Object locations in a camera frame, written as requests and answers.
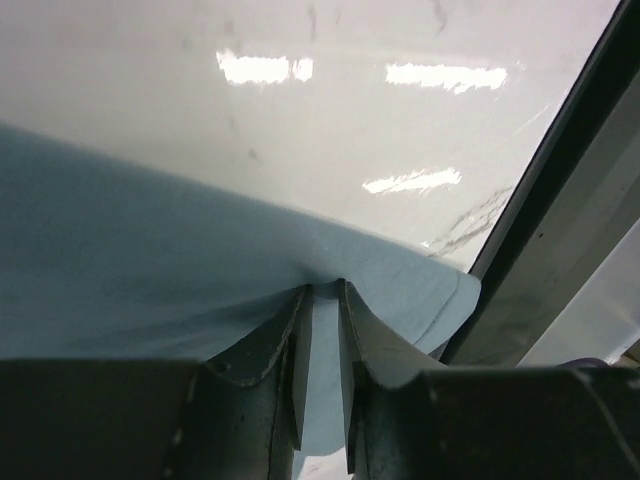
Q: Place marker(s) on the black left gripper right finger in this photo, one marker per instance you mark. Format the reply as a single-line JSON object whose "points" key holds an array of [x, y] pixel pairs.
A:
{"points": [[409, 417]]}

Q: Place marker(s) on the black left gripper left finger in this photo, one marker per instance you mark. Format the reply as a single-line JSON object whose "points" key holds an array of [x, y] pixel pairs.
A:
{"points": [[238, 415]]}

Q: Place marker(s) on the blue grey t shirt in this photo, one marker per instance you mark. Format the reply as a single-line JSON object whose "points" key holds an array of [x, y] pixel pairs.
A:
{"points": [[105, 260]]}

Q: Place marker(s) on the aluminium front frame rail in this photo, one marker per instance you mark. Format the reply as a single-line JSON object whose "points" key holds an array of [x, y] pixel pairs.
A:
{"points": [[573, 292]]}

